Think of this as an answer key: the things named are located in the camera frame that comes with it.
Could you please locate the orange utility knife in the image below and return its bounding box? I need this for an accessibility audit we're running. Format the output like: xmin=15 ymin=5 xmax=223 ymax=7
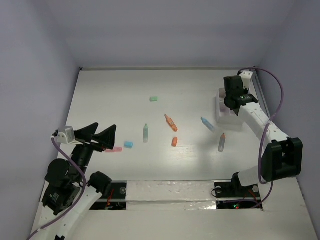
xmin=164 ymin=114 xmax=178 ymax=132

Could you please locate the blue eraser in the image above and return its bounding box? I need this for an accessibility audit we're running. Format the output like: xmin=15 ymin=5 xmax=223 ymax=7
xmin=123 ymin=141 xmax=134 ymax=149

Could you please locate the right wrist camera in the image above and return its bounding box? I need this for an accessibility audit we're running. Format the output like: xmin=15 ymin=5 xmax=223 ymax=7
xmin=238 ymin=70 xmax=253 ymax=90

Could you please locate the white compartment organizer box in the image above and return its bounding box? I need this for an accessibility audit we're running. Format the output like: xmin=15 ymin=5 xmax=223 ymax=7
xmin=215 ymin=88 xmax=244 ymax=126

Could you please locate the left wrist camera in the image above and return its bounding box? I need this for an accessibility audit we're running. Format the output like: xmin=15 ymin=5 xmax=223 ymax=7
xmin=53 ymin=126 xmax=76 ymax=145

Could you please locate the orange cap grey marker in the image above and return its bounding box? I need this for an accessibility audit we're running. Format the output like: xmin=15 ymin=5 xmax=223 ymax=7
xmin=218 ymin=133 xmax=226 ymax=153

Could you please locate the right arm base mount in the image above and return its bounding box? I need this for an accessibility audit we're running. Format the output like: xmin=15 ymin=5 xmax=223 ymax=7
xmin=210 ymin=173 xmax=263 ymax=210

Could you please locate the pink correction tape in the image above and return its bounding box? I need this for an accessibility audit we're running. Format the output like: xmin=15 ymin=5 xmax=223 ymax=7
xmin=105 ymin=146 xmax=123 ymax=153

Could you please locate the green eraser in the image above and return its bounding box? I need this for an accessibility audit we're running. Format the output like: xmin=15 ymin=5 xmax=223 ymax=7
xmin=149 ymin=96 xmax=158 ymax=102

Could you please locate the green highlighter marker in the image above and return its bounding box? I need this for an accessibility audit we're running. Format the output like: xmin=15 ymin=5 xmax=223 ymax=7
xmin=142 ymin=124 xmax=149 ymax=143

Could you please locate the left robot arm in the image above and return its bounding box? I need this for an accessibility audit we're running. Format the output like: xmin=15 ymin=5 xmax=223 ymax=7
xmin=28 ymin=122 xmax=117 ymax=240

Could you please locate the orange eraser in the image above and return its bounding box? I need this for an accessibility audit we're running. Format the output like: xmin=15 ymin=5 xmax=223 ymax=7
xmin=171 ymin=137 xmax=178 ymax=147

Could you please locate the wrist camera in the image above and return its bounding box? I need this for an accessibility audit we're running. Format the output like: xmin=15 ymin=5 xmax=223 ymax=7
xmin=53 ymin=126 xmax=76 ymax=145
xmin=238 ymin=70 xmax=253 ymax=90

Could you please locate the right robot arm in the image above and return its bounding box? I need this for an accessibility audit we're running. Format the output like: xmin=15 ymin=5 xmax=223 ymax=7
xmin=223 ymin=71 xmax=303 ymax=196

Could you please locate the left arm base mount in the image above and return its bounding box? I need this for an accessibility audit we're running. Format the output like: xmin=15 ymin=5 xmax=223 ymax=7
xmin=87 ymin=171 xmax=127 ymax=211

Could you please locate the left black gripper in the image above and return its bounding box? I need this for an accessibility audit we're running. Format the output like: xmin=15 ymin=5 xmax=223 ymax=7
xmin=72 ymin=121 xmax=118 ymax=180

